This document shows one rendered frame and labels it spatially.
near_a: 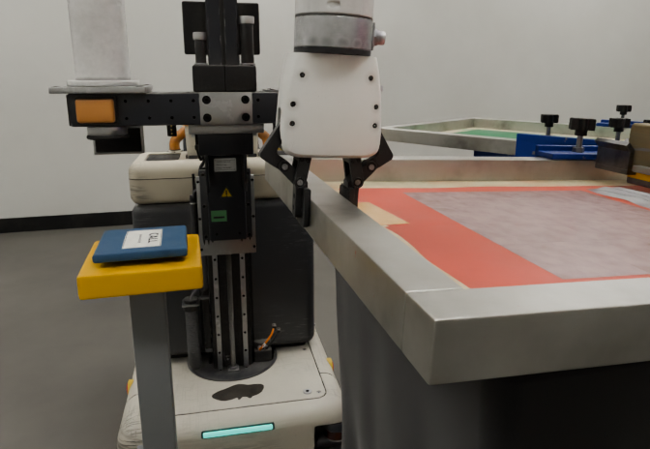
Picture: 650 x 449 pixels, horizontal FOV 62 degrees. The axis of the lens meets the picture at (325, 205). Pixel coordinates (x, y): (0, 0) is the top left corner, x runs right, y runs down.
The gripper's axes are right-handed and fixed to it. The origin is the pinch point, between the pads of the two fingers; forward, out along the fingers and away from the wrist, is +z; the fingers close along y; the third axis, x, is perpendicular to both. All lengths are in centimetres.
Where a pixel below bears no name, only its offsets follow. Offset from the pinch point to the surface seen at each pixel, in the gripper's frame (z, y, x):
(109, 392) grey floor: 105, 42, -140
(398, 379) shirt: 18.1, -7.7, 4.6
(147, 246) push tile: 6.6, 18.1, -8.7
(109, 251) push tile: 6.8, 22.0, -8.1
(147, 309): 14.8, 18.4, -10.0
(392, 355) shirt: 16.2, -7.6, 3.0
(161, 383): 24.7, 17.1, -10.0
